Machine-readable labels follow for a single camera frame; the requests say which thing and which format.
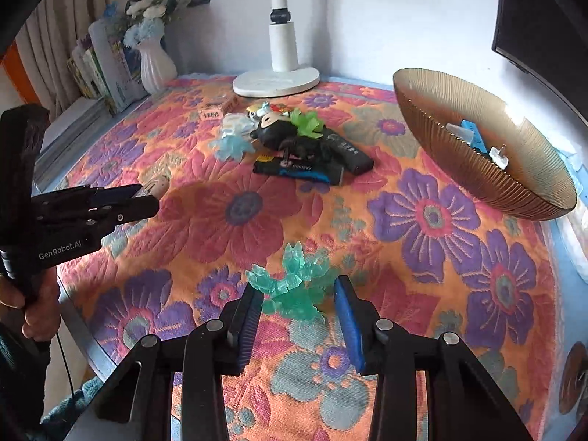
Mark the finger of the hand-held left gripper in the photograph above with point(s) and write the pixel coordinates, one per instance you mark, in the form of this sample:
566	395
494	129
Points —
138	209
115	195

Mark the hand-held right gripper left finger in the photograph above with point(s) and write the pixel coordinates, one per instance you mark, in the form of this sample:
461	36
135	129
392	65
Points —
248	326

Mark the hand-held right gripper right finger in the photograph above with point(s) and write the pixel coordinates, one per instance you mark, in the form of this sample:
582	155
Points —
349	326

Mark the teal translucent toy figure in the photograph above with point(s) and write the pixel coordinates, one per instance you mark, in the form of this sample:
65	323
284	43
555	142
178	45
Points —
294	294

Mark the amber ribbed glass bowl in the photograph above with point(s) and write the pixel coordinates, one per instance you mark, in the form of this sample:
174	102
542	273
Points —
436	96

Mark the person's left forearm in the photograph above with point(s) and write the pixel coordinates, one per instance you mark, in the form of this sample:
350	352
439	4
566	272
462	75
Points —
23	376

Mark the person's left hand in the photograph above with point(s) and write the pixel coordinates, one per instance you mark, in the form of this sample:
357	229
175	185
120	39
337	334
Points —
41	312

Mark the stack of flat books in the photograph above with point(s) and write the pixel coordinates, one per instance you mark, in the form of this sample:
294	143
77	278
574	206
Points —
69	124

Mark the floral tablecloth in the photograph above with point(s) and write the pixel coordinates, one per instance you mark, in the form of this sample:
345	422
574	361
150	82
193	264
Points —
413	262

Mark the row of upright books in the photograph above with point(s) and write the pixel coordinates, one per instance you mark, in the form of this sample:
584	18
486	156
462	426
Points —
85	73

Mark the beige curtain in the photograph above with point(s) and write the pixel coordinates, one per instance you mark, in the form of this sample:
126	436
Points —
50	46

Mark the light blue translucent toy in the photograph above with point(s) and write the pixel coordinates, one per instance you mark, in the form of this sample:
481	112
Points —
232	144

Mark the large colourful cover book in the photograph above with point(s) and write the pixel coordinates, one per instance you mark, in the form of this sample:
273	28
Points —
112	69

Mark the white ribbed vase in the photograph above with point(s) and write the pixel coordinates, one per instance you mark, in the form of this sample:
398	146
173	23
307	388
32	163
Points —
156	66

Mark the black cartoon figure toy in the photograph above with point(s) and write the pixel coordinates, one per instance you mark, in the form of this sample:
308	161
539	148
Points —
271	131

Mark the black and blue packet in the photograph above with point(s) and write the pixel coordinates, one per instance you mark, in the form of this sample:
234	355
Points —
294	172

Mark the black rectangular bar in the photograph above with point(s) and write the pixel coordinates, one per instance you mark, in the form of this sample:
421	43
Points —
351	156

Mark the black dinosaur toy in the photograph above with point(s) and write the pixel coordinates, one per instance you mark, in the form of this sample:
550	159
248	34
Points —
298	147

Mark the red lighter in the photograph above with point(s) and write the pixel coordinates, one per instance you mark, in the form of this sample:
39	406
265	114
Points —
279	110

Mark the blue and white artificial flowers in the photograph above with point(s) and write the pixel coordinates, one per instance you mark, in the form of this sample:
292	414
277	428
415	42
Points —
147	9

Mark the green translucent toy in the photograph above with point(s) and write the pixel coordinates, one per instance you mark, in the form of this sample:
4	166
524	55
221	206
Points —
308	124

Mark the white desk lamp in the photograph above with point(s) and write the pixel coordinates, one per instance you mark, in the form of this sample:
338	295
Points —
282	50

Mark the white plastic piece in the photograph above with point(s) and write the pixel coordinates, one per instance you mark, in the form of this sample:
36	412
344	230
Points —
498	158

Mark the blue plastic piece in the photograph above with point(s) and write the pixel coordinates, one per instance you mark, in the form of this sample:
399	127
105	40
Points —
473	133

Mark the brown round object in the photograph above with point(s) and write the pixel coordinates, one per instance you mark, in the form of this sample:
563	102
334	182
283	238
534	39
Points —
576	376

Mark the black monitor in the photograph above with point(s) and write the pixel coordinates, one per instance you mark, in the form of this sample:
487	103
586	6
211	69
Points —
542	23

